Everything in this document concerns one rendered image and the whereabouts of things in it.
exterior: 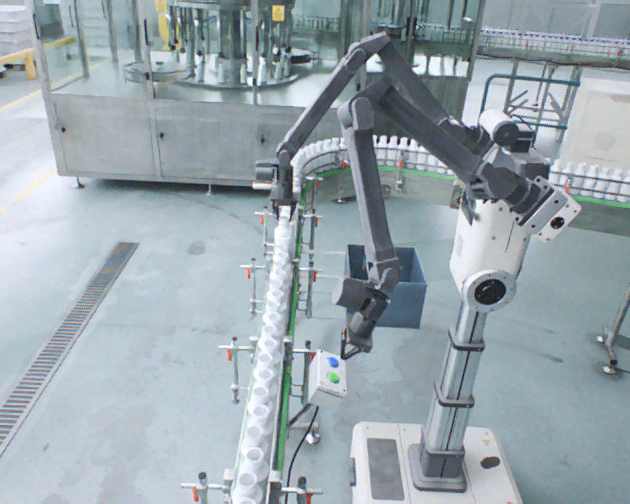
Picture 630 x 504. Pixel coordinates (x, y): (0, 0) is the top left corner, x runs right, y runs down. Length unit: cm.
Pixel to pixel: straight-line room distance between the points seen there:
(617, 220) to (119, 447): 278
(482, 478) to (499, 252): 109
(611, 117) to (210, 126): 353
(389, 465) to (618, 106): 398
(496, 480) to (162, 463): 145
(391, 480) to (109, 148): 397
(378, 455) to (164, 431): 107
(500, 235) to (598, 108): 389
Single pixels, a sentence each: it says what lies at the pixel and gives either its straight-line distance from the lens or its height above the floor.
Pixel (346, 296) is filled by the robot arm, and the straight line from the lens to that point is 120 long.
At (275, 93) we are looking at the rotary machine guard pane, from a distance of 483.
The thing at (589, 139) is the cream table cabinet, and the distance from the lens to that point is 547.
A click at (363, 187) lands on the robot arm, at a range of 122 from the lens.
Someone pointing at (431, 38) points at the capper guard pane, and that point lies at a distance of 677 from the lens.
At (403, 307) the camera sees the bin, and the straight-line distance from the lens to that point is 219.
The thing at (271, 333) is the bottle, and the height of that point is 116.
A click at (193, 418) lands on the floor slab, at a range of 286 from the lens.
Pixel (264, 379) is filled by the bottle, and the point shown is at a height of 116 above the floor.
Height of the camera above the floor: 205
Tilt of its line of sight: 29 degrees down
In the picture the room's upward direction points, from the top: 3 degrees clockwise
